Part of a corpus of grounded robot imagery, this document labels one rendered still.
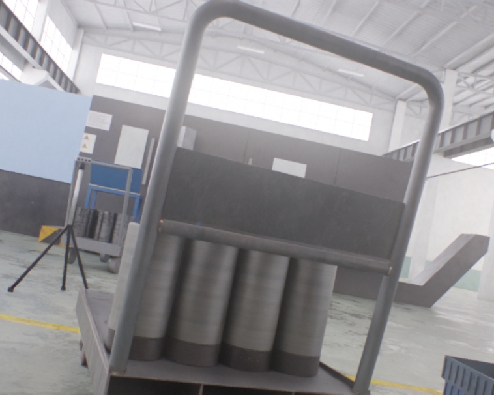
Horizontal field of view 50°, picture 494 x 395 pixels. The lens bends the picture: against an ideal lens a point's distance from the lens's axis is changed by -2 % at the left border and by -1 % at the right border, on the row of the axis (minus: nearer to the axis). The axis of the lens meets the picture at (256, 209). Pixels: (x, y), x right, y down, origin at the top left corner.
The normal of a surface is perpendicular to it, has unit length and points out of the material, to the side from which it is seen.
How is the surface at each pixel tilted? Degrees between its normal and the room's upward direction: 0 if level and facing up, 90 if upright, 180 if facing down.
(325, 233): 98
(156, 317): 90
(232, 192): 98
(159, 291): 90
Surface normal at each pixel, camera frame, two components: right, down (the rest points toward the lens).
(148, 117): 0.12, -0.09
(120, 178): -0.01, 0.49
